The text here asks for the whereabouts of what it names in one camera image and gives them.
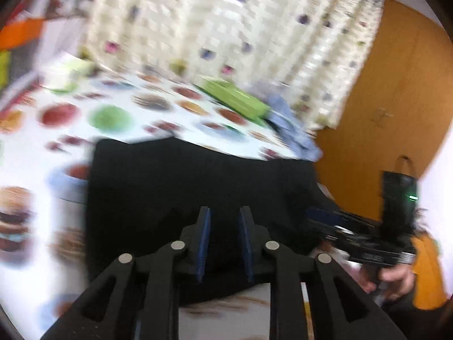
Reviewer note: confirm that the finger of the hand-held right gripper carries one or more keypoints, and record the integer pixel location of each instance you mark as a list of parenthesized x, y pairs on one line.
[(322, 216)]

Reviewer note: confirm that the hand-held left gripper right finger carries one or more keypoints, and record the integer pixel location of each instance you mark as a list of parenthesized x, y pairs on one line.
[(246, 245)]

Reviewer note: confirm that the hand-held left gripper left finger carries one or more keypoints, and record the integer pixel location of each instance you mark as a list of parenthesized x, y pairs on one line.
[(204, 241)]

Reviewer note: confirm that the black pants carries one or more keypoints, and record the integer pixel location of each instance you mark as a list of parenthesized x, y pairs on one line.
[(177, 184)]

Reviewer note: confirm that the person's right hand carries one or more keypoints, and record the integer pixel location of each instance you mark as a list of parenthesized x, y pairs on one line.
[(400, 280)]

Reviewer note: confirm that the person's orange top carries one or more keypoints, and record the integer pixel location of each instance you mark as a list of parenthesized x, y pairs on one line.
[(428, 272)]

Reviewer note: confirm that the blue cloth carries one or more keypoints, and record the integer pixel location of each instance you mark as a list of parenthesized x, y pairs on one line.
[(293, 131)]

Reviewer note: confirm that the food print tablecloth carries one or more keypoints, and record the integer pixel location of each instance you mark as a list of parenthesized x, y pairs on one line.
[(116, 148)]

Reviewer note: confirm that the wooden door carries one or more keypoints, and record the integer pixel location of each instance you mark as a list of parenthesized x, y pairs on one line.
[(382, 78)]

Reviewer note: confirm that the long green box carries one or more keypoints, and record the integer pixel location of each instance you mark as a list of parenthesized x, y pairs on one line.
[(233, 95)]

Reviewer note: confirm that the cream heart print curtain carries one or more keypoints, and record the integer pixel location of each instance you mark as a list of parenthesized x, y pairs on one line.
[(247, 14)]

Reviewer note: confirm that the white green tissue box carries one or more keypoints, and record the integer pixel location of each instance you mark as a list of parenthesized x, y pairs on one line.
[(67, 74)]

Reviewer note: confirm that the orange lidded round box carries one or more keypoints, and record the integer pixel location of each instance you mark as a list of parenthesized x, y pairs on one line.
[(21, 32)]

